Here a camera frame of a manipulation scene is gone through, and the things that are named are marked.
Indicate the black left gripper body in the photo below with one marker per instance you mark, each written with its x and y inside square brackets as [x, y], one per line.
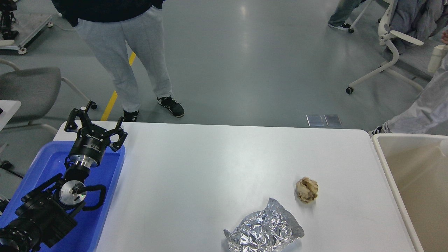
[90, 146]

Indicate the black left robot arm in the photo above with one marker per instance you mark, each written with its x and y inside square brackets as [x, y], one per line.
[47, 212]

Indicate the grey office chair left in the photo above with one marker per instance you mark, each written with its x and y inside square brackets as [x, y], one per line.
[37, 90]

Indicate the white side table corner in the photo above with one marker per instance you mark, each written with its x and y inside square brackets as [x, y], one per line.
[9, 107]

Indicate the wheeled equipment base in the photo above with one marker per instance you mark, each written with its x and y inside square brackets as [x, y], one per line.
[18, 29]

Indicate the standing person grey trousers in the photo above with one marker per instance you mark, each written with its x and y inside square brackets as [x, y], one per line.
[109, 27]

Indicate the crumpled silver foil bag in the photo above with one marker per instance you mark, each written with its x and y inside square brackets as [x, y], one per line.
[268, 230]

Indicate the crumpled brown paper ball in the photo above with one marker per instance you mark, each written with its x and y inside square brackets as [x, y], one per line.
[306, 190]

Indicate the left silver floor plate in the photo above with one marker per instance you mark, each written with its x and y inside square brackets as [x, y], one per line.
[315, 120]

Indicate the silver floor plate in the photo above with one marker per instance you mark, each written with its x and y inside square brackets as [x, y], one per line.
[315, 120]
[333, 120]

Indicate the right silver floor plate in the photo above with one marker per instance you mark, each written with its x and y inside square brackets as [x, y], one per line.
[333, 120]

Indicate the distant person green trousers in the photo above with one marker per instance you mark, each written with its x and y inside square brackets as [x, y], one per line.
[341, 14]

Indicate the white office chair right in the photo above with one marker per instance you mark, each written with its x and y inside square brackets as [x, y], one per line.
[407, 67]

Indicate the beige plastic bin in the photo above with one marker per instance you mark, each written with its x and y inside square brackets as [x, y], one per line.
[416, 168]

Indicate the person in white suit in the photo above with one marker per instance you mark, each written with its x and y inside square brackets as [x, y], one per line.
[429, 110]

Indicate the grey jacket on chair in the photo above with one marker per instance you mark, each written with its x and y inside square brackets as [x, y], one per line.
[420, 19]

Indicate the white bottle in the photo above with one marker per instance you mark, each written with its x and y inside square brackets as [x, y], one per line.
[438, 53]

